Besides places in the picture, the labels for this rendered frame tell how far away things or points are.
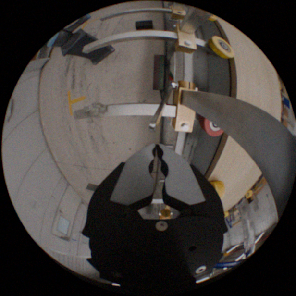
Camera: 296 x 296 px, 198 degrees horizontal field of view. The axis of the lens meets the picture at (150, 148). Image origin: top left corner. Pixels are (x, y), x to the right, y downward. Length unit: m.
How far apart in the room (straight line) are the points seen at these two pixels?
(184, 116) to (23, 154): 2.68
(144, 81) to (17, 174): 2.91
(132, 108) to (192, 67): 0.40
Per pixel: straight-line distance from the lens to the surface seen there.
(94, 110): 0.29
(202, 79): 0.56
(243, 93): 0.34
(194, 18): 0.28
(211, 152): 0.49
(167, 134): 0.45
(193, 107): 0.17
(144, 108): 0.25
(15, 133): 2.60
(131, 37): 0.33
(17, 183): 2.68
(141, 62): 1.17
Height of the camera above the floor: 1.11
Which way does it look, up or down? 57 degrees down
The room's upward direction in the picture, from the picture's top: 177 degrees counter-clockwise
